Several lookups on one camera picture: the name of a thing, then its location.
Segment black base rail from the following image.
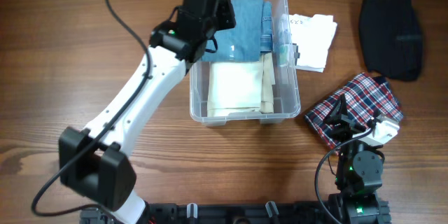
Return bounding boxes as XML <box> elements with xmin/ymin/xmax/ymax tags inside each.
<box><xmin>78</xmin><ymin>201</ymin><xmax>390</xmax><ymax>224</ymax></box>

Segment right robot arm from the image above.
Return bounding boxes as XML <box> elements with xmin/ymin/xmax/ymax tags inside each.
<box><xmin>322</xmin><ymin>94</ymin><xmax>391</xmax><ymax>224</ymax></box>

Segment clear plastic storage container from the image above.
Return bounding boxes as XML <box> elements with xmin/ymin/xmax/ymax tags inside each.
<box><xmin>189</xmin><ymin>0</ymin><xmax>301</xmax><ymax>127</ymax></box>

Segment cream cloth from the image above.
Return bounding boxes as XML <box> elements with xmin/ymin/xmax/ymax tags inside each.
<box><xmin>207</xmin><ymin>52</ymin><xmax>275</xmax><ymax>117</ymax></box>

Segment plaid folded shirt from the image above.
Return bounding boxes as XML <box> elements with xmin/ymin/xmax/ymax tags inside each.
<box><xmin>304</xmin><ymin>73</ymin><xmax>404</xmax><ymax>148</ymax></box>

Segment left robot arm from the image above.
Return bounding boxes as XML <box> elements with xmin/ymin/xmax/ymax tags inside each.
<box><xmin>59</xmin><ymin>0</ymin><xmax>236</xmax><ymax>223</ymax></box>

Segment blue denim jeans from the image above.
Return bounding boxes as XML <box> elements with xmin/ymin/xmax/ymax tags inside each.
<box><xmin>202</xmin><ymin>0</ymin><xmax>273</xmax><ymax>62</ymax></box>

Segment black folded garment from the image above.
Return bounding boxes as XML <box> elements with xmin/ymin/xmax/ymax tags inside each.
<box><xmin>358</xmin><ymin>0</ymin><xmax>424</xmax><ymax>81</ymax></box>

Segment white folded t-shirt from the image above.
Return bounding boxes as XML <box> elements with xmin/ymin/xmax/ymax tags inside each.
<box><xmin>289</xmin><ymin>14</ymin><xmax>337</xmax><ymax>73</ymax></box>

